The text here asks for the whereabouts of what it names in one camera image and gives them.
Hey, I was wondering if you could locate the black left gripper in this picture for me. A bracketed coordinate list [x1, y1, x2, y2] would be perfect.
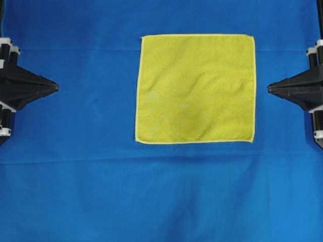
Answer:
[0, 37, 60, 147]

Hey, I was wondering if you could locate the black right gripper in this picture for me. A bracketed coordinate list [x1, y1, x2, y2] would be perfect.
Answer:
[267, 39, 323, 149]

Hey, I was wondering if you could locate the blue table cloth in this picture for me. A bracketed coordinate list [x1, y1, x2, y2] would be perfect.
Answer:
[1, 1, 322, 241]

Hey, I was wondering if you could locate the yellow-green square towel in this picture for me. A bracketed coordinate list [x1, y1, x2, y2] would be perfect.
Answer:
[135, 34, 257, 145]

